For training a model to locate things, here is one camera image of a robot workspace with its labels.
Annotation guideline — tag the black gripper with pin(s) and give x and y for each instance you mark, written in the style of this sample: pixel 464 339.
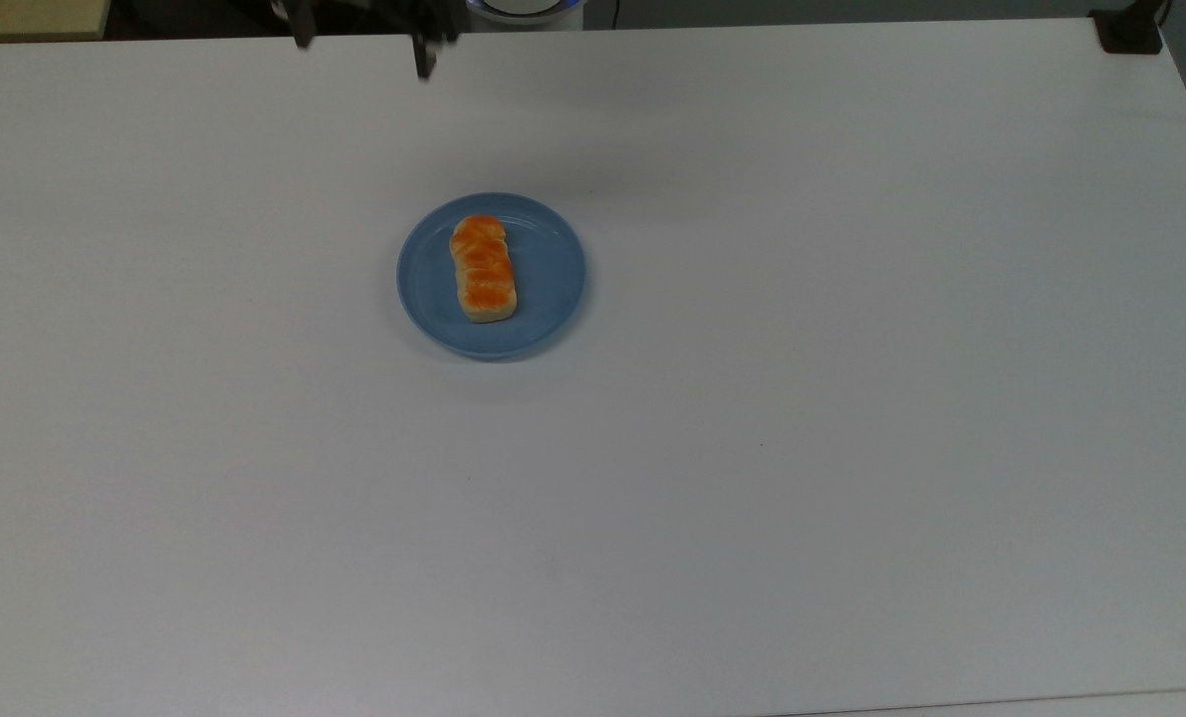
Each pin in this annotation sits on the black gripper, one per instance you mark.
pixel 373 12

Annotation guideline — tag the orange glazed bread loaf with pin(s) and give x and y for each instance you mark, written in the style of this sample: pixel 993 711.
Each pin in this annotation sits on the orange glazed bread loaf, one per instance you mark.
pixel 485 269

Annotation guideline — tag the blue round plate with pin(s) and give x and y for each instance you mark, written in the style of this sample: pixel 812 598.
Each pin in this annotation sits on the blue round plate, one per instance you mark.
pixel 553 284

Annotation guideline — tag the light wooden board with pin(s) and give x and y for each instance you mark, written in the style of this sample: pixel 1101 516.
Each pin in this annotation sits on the light wooden board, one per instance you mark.
pixel 30 18

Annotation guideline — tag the black clamp camera mount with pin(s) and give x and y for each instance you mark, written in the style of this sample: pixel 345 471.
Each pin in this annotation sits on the black clamp camera mount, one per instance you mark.
pixel 1130 28

